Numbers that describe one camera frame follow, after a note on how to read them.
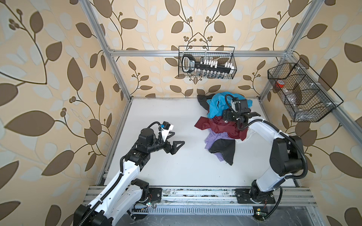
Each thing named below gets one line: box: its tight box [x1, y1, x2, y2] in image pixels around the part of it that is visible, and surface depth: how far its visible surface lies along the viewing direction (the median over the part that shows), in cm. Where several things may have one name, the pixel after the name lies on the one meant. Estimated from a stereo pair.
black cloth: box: [208, 138, 236, 166], surface depth 93 cm
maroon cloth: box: [194, 115, 249, 141], surface depth 95 cm
